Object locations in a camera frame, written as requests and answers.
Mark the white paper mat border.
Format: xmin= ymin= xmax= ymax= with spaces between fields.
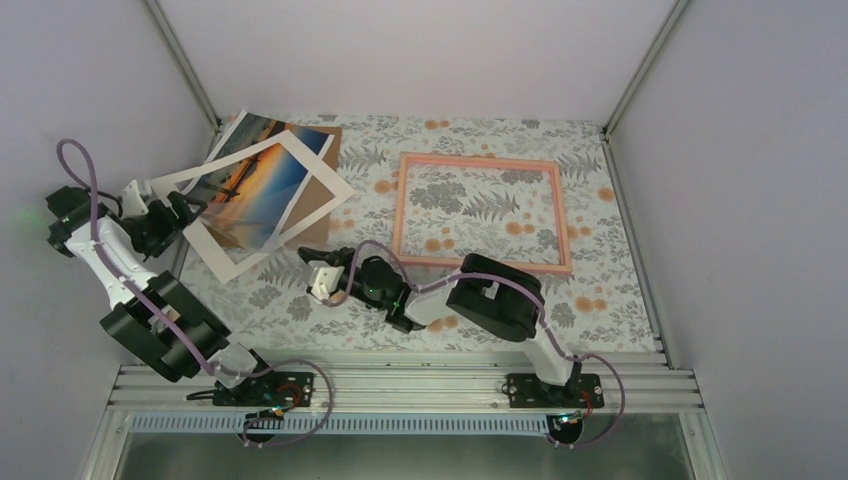
xmin=151 ymin=126 xmax=355 ymax=283

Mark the pink wooden picture frame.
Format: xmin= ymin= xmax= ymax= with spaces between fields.
xmin=391 ymin=153 xmax=573 ymax=274

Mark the sunset photo print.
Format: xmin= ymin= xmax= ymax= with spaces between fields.
xmin=187 ymin=143 xmax=312 ymax=251

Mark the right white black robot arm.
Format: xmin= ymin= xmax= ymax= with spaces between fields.
xmin=297 ymin=247 xmax=581 ymax=407

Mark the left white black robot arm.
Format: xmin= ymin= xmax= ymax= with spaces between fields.
xmin=46 ymin=186 xmax=279 ymax=405

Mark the brown cardboard backing board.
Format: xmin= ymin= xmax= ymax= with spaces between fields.
xmin=218 ymin=123 xmax=344 ymax=252

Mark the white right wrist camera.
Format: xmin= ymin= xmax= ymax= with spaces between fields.
xmin=308 ymin=262 xmax=344 ymax=301

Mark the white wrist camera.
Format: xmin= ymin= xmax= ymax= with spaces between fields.
xmin=120 ymin=180 xmax=153 ymax=218
xmin=308 ymin=262 xmax=344 ymax=301

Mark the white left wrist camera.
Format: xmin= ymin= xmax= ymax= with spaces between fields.
xmin=120 ymin=180 xmax=153 ymax=218

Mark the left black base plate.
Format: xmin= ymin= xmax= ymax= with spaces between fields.
xmin=212 ymin=371 xmax=315 ymax=408

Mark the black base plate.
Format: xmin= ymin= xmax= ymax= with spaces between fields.
xmin=501 ymin=373 xmax=605 ymax=409
xmin=212 ymin=371 xmax=315 ymax=408

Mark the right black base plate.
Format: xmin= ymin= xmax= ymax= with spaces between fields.
xmin=501 ymin=373 xmax=605 ymax=409

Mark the grey slotted cable duct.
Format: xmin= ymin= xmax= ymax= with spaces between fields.
xmin=128 ymin=411 xmax=551 ymax=436

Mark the aluminium mounting rail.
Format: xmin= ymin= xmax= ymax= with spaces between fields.
xmin=107 ymin=351 xmax=704 ymax=414

